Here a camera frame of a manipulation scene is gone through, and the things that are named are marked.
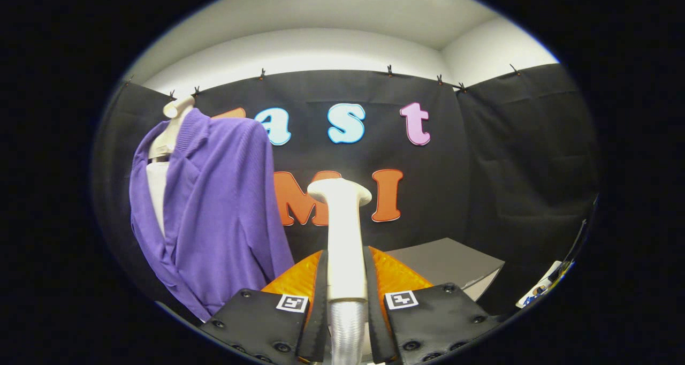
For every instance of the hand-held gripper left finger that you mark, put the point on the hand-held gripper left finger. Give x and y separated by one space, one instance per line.
320 311

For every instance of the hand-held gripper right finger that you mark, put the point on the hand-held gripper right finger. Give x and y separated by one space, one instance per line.
372 311

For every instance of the grey-topped drawer cabinet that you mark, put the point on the grey-topped drawer cabinet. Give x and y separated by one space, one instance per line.
444 260

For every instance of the white colourful printed card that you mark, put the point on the white colourful printed card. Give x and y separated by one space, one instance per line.
538 290

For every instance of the black backdrop cloth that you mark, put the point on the black backdrop cloth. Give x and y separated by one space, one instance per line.
508 167

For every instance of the beige plastic hanger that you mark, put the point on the beige plastic hanger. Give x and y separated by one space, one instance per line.
167 143

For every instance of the row of black clips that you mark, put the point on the row of black clips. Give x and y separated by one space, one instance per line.
389 70

